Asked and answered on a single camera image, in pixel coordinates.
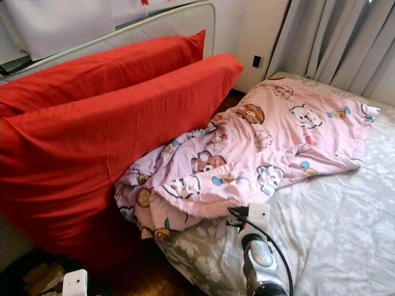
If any large red cushion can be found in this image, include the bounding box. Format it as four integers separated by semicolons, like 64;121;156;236
0;53;244;269
0;30;207;118

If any white cloth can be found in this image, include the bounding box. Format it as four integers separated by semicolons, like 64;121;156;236
3;0;118;61

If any beige floral duvet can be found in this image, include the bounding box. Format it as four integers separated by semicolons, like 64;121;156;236
157;73;395;296

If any pink cartoon blanket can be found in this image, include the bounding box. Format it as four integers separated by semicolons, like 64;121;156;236
114;77;380;241

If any brown cardboard piece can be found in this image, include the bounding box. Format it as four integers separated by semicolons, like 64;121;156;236
23;264;64;295

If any black round bin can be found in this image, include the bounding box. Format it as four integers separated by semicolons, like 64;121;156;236
0;262;65;296

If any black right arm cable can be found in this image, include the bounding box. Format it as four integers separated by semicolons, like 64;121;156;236
227;207;296;296

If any grey curtain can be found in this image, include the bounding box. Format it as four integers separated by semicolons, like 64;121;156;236
265;0;395;105

